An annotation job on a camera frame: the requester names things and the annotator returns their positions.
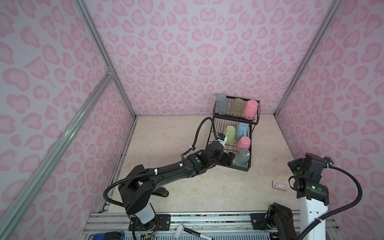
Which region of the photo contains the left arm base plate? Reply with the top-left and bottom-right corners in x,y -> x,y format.
129,214 -> 171,232

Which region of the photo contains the blue black tool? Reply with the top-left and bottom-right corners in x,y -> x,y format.
88,232 -> 125,240

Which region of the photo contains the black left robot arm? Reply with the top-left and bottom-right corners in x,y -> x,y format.
103,140 -> 234,225

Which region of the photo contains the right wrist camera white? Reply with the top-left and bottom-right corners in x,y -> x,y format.
323,157 -> 334,167

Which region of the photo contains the pink plastic cup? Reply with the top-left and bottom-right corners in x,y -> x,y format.
243,100 -> 259,121
237,136 -> 252,152

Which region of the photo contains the light blue ceramic mug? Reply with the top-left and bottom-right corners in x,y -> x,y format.
236,123 -> 249,139

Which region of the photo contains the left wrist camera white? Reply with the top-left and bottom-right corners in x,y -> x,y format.
217,134 -> 228,147

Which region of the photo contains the pale green ceramic mug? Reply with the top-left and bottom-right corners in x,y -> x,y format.
224,126 -> 236,145

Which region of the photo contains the green translucent plastic cup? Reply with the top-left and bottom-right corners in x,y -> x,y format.
229,98 -> 245,117

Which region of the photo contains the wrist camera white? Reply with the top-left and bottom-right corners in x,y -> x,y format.
323,157 -> 334,167
217,134 -> 228,147

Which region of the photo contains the black marker pen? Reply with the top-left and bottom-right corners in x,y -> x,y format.
174,224 -> 213,240

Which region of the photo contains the black stapler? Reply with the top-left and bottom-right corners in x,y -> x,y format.
152,187 -> 169,198

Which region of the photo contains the black wire dish rack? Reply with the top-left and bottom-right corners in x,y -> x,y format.
207,94 -> 261,172

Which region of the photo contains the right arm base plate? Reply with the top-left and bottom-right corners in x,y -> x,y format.
250,213 -> 270,231

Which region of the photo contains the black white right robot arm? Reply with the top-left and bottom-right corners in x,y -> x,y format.
265,153 -> 363,240

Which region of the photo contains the pale teal cup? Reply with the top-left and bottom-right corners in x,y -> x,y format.
215,94 -> 229,115

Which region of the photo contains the aluminium front rail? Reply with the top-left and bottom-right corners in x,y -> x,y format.
81,211 -> 282,240

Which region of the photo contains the small red white card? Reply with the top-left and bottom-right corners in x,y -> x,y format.
272,181 -> 287,191

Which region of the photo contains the teal translucent plastic cup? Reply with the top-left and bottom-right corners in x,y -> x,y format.
234,149 -> 251,168

